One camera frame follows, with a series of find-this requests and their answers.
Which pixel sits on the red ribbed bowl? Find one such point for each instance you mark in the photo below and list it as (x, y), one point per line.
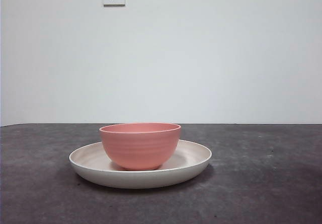
(141, 148)

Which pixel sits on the white round plate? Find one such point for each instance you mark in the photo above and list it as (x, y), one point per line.
(141, 180)

